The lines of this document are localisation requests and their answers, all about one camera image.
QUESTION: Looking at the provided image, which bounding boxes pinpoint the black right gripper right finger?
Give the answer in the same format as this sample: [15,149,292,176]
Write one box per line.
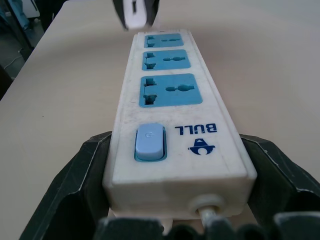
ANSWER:
[239,133,320,226]

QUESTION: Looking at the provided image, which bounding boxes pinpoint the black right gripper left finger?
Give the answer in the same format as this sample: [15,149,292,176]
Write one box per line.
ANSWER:
[18,130,113,240]

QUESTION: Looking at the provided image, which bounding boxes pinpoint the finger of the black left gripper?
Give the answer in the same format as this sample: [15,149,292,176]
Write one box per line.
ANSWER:
[141,0,161,27]
[111,0,130,31]

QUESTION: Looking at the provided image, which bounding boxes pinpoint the white charger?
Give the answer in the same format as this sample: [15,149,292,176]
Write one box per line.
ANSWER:
[123,0,149,30]

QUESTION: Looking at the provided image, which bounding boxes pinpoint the white blue-socket power strip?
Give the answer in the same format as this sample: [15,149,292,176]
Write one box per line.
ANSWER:
[102,29,258,226]

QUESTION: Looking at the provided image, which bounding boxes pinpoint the blue cloth object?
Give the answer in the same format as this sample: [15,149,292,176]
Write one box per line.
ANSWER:
[0,0,30,31]

